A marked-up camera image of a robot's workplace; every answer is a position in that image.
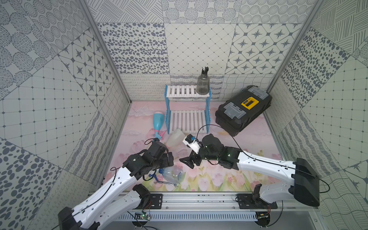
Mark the clear spray bottle blue nozzle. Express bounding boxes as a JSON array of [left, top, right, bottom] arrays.
[[154, 166, 186, 187]]

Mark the white spray bottle pink nozzle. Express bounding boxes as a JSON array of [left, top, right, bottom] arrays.
[[165, 129, 186, 149]]

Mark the teal spray bottle pink nozzle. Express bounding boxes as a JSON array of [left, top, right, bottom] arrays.
[[153, 111, 165, 140]]

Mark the smoky grey spray bottle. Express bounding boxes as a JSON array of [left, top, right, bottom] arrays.
[[196, 67, 210, 95]]

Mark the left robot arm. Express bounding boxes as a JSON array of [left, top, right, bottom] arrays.
[[57, 139, 173, 230]]

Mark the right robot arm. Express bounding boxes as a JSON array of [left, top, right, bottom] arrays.
[[180, 134, 320, 207]]

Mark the blue and white slatted shelf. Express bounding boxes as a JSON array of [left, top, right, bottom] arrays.
[[164, 85, 212, 134]]

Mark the left circuit board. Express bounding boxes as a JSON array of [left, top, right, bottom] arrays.
[[134, 212, 151, 221]]

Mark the circuit board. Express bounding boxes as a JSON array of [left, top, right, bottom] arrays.
[[134, 212, 151, 221], [255, 212, 270, 228]]

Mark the black toolbox yellow latch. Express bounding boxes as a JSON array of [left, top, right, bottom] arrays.
[[215, 85, 272, 137]]

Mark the right circuit board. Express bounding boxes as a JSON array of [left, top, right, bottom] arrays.
[[255, 212, 270, 228]]

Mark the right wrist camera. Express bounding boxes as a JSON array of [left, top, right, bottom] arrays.
[[183, 134, 203, 154]]

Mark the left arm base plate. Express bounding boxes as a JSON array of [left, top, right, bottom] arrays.
[[136, 194, 163, 210]]

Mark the aluminium rail frame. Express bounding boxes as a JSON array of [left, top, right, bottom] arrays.
[[81, 191, 297, 213]]

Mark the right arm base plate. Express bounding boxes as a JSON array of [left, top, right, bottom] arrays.
[[235, 193, 278, 209]]

